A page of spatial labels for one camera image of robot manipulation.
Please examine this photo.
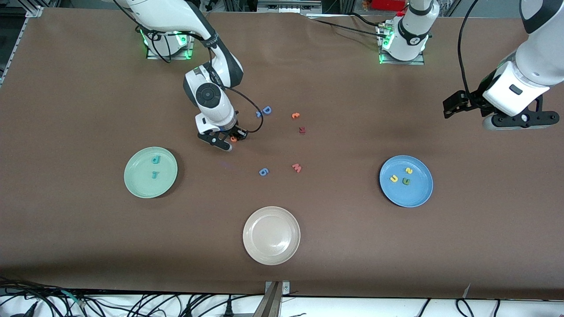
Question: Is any blue plate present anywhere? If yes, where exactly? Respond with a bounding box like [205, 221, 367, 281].
[379, 155, 434, 208]

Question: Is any aluminium background frame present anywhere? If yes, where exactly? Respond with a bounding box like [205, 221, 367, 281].
[258, 0, 322, 14]

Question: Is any black base cable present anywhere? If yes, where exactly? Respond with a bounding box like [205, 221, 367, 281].
[348, 12, 393, 28]
[308, 17, 384, 39]

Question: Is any aluminium edge bracket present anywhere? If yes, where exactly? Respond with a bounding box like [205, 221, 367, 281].
[253, 281, 290, 317]

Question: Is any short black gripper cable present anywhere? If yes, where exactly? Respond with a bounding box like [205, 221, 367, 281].
[223, 86, 265, 133]

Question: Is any red background box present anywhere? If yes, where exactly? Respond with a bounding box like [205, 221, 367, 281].
[370, 0, 408, 11]

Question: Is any long black arm cable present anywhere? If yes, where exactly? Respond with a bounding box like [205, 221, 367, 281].
[140, 26, 173, 63]

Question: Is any mint green plate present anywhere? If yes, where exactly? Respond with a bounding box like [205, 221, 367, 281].
[124, 147, 178, 199]

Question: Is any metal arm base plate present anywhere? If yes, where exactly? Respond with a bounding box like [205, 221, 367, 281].
[378, 24, 426, 66]
[146, 33, 195, 60]

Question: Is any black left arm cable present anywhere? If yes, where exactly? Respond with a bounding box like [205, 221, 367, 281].
[457, 0, 481, 100]

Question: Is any teal floor cable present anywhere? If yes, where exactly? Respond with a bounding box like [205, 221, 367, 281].
[61, 290, 85, 307]

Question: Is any beige plate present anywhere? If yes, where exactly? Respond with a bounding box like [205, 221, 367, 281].
[243, 206, 301, 266]

